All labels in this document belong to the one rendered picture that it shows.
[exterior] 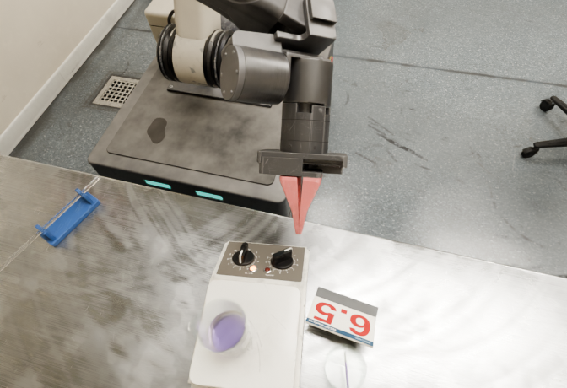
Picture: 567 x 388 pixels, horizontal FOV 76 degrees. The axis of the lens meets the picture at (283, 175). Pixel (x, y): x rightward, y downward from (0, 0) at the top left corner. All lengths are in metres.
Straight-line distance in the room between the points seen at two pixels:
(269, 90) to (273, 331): 0.28
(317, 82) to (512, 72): 1.82
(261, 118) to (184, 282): 0.77
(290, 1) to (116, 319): 0.49
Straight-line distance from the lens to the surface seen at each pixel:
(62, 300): 0.67
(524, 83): 2.15
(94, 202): 0.71
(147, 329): 0.60
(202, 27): 1.11
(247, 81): 0.37
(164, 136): 1.29
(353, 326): 0.53
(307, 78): 0.41
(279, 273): 0.51
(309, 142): 0.41
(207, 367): 0.47
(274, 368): 0.46
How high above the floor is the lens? 1.30
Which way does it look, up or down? 57 degrees down
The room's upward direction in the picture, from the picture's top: 6 degrees counter-clockwise
